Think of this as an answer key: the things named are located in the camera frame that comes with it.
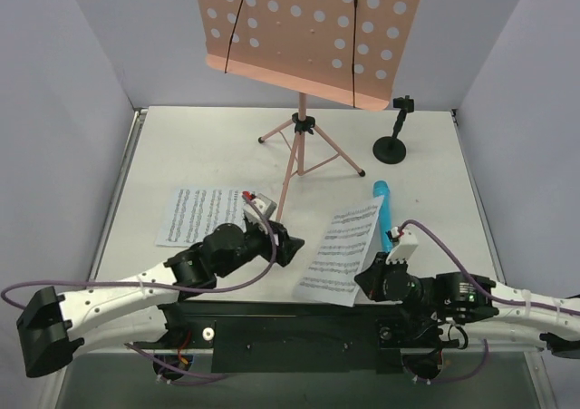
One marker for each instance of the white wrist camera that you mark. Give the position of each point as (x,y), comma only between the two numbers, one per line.
(404,243)
(257,210)

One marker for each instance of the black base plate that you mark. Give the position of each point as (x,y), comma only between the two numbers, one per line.
(251,337)

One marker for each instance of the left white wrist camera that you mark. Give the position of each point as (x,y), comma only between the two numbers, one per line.
(257,210)

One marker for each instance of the sheet music page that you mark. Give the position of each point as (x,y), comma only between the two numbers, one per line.
(192,213)
(329,278)

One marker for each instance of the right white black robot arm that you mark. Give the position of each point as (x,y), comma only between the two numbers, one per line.
(452,309)

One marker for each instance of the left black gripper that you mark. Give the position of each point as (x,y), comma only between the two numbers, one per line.
(281,244)

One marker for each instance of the pink perforated music stand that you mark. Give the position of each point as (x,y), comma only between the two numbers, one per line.
(345,51)

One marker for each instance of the blue toy microphone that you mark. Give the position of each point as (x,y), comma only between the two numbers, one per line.
(381,189)

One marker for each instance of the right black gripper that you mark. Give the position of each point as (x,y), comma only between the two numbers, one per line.
(374,279)

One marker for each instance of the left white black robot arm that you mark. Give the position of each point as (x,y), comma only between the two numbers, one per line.
(55,327)

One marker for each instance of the black microphone stand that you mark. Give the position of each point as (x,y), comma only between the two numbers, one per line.
(390,149)

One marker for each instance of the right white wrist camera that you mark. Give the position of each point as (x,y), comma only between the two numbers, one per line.
(404,243)

